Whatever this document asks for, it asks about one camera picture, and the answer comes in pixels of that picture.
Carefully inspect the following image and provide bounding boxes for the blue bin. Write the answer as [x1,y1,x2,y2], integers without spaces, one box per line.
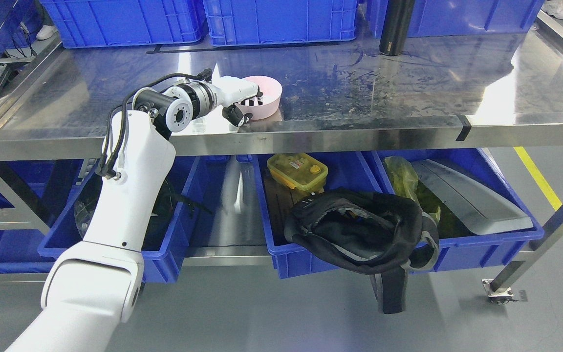
[252,152,382,279]
[38,156,205,283]
[362,149,544,272]

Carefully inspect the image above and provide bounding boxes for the white shoe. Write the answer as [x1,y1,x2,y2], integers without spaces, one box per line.
[36,25,58,41]

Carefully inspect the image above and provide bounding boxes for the blue crate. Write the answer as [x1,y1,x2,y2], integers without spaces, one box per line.
[203,0,358,47]
[366,0,544,38]
[40,0,206,49]

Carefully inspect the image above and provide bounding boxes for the blue crate top right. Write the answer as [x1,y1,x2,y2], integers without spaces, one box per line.
[366,0,544,38]

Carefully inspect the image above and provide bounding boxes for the pink bowl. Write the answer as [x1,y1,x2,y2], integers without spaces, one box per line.
[236,76,283,120]

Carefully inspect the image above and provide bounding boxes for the black cylinder bottle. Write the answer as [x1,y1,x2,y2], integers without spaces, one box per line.
[379,0,415,56]

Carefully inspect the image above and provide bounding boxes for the blue bin lower left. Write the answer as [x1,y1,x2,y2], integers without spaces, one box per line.
[38,156,205,283]

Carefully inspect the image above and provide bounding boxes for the yellow green plastic bag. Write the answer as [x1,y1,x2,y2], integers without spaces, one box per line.
[383,156,441,223]

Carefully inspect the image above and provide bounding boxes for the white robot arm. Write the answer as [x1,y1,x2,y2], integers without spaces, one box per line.
[7,93,176,352]

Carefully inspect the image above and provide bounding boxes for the blue bin lower right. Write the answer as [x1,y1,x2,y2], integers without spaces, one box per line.
[362,149,544,272]

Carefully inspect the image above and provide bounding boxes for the blue crate top left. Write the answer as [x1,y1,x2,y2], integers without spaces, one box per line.
[40,0,206,49]

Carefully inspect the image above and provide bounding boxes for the stainless steel table frame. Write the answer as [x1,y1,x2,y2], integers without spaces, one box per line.
[0,10,563,304]

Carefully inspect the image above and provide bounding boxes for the grey plastic panel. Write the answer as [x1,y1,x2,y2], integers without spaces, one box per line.
[411,159,533,235]

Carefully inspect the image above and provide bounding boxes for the black grey backpack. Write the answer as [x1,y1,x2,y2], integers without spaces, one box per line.
[284,188,440,314]

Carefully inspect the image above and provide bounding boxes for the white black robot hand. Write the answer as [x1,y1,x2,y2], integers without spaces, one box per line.
[212,76,263,127]

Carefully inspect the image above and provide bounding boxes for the blue crate top middle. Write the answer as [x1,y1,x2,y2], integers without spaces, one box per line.
[203,0,358,47]

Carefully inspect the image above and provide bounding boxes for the yellow plastic lunch box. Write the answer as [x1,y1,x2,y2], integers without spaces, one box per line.
[266,153,328,194]

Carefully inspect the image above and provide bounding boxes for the blue bin lower middle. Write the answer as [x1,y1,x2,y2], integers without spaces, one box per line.
[252,152,382,279]

